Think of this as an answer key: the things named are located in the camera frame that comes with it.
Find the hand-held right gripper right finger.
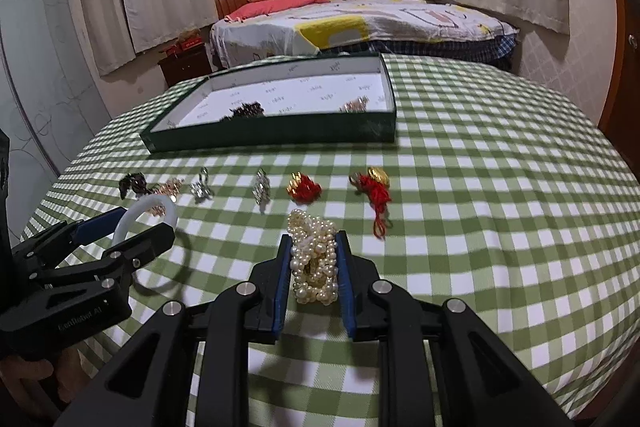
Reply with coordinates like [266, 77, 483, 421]
[334, 231, 576, 427]

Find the brown wooden door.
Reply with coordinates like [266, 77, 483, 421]
[597, 0, 640, 148]

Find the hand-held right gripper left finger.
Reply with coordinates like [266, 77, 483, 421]
[60, 234, 301, 427]

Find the pearl bracelet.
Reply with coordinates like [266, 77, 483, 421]
[287, 208, 346, 306]

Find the bed with patterned cover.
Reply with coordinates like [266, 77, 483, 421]
[209, 0, 518, 58]

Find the silver rhinestone ring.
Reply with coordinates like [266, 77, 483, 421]
[189, 167, 215, 204]

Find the silver rhinestone brooch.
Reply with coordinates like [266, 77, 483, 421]
[251, 168, 273, 212]

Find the green checked tablecloth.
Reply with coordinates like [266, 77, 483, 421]
[20, 54, 640, 427]

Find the dark large-bead bracelet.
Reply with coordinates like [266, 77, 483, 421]
[118, 173, 150, 200]

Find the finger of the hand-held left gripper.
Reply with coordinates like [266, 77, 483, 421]
[10, 206, 128, 280]
[30, 221, 177, 295]

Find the rose gold brooch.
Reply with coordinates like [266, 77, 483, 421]
[151, 177, 184, 214]

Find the dark wooden nightstand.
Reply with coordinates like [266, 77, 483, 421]
[159, 44, 213, 88]

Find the white jade bangle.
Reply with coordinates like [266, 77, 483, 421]
[111, 196, 178, 258]

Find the red cord gold charm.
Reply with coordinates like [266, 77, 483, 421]
[348, 166, 393, 238]

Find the blue plaid bed sheet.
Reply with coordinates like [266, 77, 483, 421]
[320, 34, 518, 70]

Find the pink pillow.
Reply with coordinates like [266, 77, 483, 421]
[225, 0, 328, 22]

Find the red gold tassel charm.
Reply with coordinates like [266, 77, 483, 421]
[286, 173, 323, 201]

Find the grey sliding door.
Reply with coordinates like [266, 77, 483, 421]
[0, 0, 113, 218]

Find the dark red bead bracelet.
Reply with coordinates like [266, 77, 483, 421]
[222, 101, 265, 122]

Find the dark green box tray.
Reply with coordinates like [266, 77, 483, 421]
[139, 53, 398, 154]

